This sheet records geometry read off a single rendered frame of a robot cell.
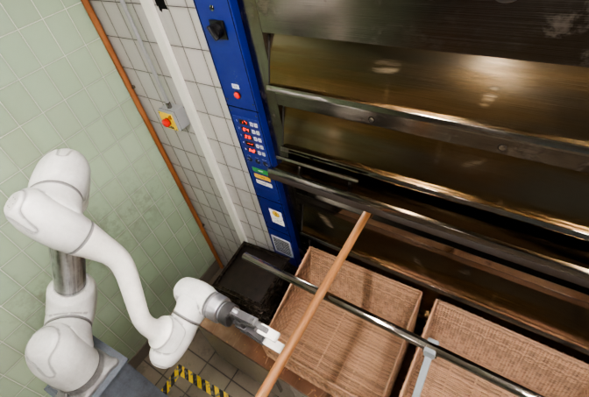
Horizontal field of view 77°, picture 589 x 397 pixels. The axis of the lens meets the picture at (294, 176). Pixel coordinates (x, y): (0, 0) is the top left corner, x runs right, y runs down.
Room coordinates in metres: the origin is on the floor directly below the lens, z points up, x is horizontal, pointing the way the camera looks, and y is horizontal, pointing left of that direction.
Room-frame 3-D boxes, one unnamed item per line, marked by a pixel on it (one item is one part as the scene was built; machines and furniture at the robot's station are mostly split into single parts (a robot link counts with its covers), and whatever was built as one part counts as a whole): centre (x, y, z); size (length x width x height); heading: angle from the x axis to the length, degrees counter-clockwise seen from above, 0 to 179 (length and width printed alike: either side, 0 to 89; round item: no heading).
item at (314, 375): (0.74, -0.06, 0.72); 0.56 x 0.49 x 0.28; 50
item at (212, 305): (0.67, 0.35, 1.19); 0.09 x 0.06 x 0.09; 140
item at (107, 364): (0.62, 0.91, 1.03); 0.22 x 0.18 x 0.06; 144
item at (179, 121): (1.51, 0.48, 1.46); 0.10 x 0.07 x 0.10; 49
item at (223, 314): (0.62, 0.29, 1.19); 0.09 x 0.07 x 0.08; 50
